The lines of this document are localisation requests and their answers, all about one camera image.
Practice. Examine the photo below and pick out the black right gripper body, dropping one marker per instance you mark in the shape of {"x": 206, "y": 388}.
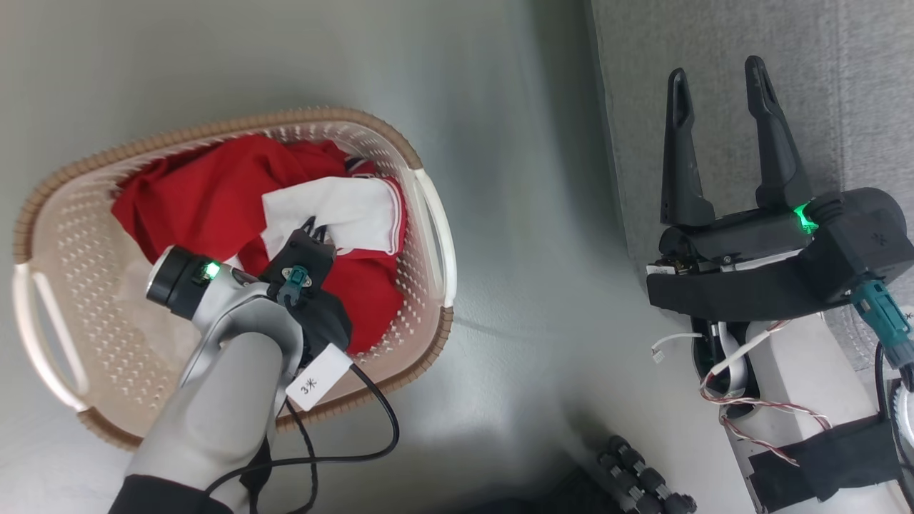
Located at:
{"x": 750, "y": 285}

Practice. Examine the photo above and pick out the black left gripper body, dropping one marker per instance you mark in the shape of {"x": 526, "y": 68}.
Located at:
{"x": 325, "y": 321}

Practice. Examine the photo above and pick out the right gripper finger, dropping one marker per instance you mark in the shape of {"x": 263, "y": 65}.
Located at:
{"x": 778, "y": 150}
{"x": 682, "y": 164}

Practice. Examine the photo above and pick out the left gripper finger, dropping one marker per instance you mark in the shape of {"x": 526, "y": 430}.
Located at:
{"x": 322, "y": 233}
{"x": 309, "y": 227}

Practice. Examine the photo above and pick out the red and white garment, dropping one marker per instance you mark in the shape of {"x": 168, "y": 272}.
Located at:
{"x": 214, "y": 193}

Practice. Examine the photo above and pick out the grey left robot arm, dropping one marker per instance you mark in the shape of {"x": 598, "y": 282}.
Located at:
{"x": 221, "y": 400}

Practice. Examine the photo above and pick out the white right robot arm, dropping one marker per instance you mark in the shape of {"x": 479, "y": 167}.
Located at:
{"x": 800, "y": 371}

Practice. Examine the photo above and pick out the beige perforated plastic laundry basket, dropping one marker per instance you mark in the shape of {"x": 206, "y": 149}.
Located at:
{"x": 86, "y": 235}

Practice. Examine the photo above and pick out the white paper tag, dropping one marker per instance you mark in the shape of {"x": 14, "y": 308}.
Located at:
{"x": 318, "y": 377}

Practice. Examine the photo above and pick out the grey fabric sofa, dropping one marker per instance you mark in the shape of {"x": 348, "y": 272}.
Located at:
{"x": 714, "y": 43}

